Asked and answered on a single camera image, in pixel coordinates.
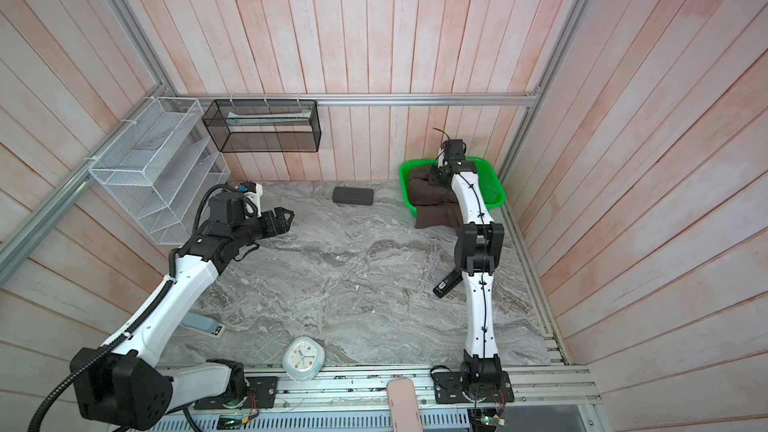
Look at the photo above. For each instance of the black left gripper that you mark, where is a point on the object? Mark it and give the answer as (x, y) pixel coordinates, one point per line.
(283, 226)

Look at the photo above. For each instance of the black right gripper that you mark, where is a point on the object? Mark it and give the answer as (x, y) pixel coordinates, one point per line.
(432, 175)

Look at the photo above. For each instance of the brown trousers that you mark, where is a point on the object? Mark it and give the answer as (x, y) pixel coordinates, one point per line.
(435, 205)

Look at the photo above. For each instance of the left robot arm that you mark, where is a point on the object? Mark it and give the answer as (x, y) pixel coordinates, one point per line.
(119, 382)

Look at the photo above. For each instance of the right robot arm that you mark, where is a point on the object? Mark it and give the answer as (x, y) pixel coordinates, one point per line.
(476, 256)

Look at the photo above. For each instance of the green plastic basket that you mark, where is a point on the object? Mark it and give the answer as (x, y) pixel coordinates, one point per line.
(490, 186)

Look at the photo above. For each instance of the dark grey rectangular case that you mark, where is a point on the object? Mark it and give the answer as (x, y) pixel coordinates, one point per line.
(353, 195)

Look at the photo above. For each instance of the black remote control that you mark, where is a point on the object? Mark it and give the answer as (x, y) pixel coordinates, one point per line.
(448, 283)

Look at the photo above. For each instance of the white alarm clock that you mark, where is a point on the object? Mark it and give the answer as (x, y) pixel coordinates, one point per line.
(303, 359)

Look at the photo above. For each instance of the pink flat device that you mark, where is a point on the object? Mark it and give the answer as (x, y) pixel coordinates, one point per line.
(404, 406)

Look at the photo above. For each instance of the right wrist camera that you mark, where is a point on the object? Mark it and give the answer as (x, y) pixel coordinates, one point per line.
(453, 150)

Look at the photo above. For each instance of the black wire mesh basket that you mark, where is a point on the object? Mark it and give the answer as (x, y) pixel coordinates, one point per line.
(264, 125)

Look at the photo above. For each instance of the white wire mesh shelf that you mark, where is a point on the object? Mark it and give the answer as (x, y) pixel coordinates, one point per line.
(159, 167)

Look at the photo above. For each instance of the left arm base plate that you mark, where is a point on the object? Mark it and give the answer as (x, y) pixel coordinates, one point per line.
(259, 393)

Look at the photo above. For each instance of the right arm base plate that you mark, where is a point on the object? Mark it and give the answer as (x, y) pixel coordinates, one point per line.
(450, 388)

